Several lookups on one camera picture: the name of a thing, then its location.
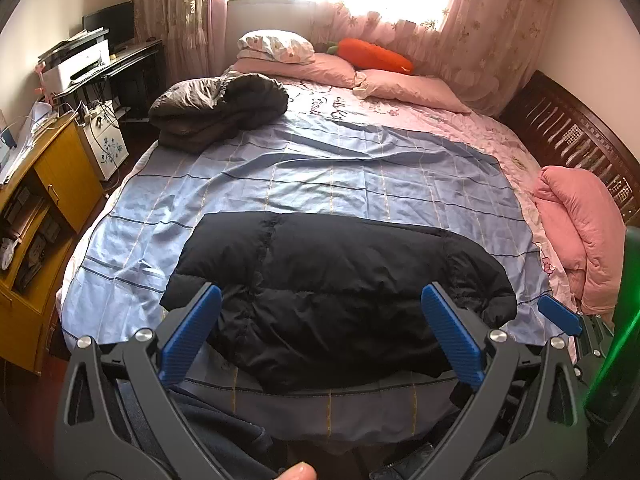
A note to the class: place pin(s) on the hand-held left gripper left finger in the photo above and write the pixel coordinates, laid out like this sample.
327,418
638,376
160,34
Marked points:
187,340

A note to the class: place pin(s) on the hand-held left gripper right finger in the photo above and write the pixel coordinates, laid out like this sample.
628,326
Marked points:
455,335

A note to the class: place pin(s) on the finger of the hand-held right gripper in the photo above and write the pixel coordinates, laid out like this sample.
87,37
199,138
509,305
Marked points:
560,315

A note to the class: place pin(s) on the black puffer jacket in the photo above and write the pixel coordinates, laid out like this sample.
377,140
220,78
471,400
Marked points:
325,300

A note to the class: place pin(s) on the person's left hand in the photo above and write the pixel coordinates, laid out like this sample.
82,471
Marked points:
297,472

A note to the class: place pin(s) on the person's dark blue clothing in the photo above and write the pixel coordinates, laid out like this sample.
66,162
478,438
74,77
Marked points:
215,430

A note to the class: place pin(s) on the pink folded quilt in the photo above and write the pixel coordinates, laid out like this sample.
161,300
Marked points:
580,220

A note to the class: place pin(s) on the dark wooden headboard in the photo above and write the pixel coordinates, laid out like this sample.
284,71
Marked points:
565,125

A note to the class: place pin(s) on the blue checked bedsheet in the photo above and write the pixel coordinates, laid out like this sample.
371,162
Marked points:
325,170

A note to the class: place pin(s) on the pink printed bedsheet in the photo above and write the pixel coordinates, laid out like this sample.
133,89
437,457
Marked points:
450,125

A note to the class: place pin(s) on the white floral small cabinet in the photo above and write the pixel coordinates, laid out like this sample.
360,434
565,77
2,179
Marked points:
107,145

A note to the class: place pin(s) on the yellow wooden cabinet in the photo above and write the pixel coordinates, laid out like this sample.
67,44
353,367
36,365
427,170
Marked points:
60,170

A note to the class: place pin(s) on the brown puffer jacket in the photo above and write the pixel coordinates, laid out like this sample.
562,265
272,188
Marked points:
215,110

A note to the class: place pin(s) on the pink pillow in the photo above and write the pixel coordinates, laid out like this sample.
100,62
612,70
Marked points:
320,67
415,87

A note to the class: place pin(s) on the stack of white papers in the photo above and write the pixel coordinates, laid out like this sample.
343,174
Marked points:
25,145

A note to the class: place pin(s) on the pink floral curtain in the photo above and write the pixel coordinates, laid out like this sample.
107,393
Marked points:
185,20
500,35

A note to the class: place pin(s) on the black computer desk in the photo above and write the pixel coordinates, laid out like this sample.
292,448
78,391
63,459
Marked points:
135,55

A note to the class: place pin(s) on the orange carrot plush pillow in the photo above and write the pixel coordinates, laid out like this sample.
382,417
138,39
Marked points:
375,55

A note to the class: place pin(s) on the pink flower decoration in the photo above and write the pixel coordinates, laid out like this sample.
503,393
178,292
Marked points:
44,82

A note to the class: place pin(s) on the white printer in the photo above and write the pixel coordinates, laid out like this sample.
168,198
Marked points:
75,67

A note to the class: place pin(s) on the white floral pillow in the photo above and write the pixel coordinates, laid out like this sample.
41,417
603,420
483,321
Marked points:
272,45

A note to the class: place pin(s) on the black monitor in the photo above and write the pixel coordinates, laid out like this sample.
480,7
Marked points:
110,22

